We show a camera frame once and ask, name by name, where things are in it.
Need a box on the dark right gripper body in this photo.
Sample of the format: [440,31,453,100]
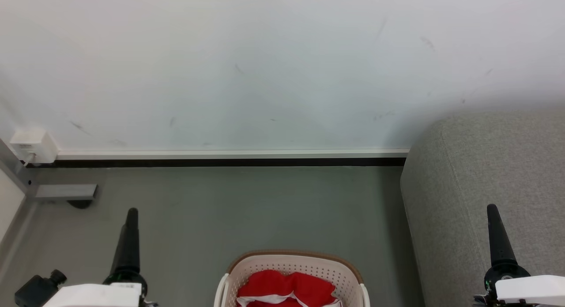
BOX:
[483,260,531,295]

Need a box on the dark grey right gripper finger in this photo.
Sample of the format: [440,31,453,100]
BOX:
[486,204,518,268]

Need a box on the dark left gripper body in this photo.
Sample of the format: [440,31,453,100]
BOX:
[102,270,149,299]

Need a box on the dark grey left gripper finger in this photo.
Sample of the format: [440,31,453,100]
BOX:
[110,207,141,275]

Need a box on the red garment with wide white band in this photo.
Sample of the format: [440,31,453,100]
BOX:
[237,269,343,307]

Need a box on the cream perforated laundry basket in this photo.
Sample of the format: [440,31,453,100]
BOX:
[214,250,370,307]

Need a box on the grey fabric sofa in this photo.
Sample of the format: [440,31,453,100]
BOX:
[400,110,565,307]

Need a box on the white and black baseboard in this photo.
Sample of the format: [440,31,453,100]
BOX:
[26,149,410,168]

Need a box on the grey metal frame foot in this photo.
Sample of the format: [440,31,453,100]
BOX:
[0,138,98,209]

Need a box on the white wall socket box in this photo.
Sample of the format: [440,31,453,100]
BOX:
[9,129,59,164]

